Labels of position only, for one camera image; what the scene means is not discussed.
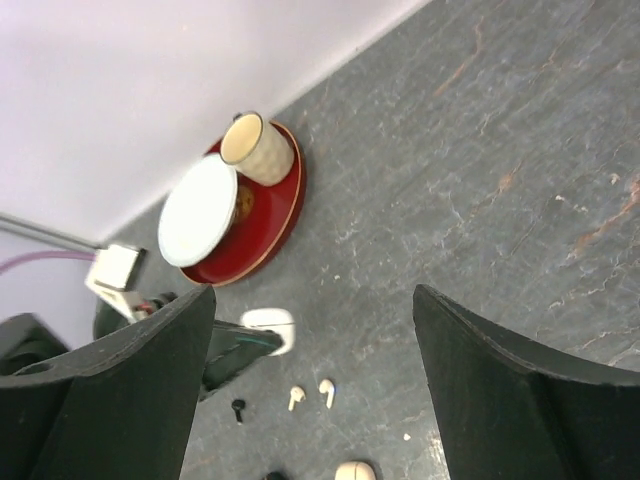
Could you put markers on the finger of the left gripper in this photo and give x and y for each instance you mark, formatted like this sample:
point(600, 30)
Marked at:
point(232, 350)

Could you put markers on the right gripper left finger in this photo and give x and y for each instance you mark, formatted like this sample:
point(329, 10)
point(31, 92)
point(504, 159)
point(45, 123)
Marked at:
point(119, 408)

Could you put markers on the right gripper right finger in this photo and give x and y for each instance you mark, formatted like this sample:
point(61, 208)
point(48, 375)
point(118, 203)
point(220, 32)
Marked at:
point(508, 407)

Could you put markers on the white earbud charging case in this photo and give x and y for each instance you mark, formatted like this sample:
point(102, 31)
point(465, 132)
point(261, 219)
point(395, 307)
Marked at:
point(277, 320)

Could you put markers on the pink earbud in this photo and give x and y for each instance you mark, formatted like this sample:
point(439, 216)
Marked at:
point(327, 388)
point(297, 395)

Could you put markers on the pink earbud charging case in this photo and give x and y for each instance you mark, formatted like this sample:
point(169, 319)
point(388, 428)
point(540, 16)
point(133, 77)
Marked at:
point(355, 470)

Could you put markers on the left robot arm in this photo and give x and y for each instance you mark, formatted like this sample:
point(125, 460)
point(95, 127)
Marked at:
point(26, 341)

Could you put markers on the black earbud charging case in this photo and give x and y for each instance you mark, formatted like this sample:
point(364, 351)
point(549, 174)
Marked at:
point(275, 475)

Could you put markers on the black earbud lower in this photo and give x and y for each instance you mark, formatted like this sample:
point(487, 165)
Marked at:
point(238, 406)

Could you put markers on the red round tray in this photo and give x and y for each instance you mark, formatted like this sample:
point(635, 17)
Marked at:
point(264, 219)

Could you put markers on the white paper plate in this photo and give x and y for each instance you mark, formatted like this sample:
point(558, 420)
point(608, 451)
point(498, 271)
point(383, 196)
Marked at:
point(198, 212)

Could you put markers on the beige ceramic cup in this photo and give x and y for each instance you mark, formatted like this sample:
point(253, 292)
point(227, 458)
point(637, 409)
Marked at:
point(256, 149)

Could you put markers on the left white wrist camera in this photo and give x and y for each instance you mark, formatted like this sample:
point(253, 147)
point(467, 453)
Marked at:
point(112, 277)

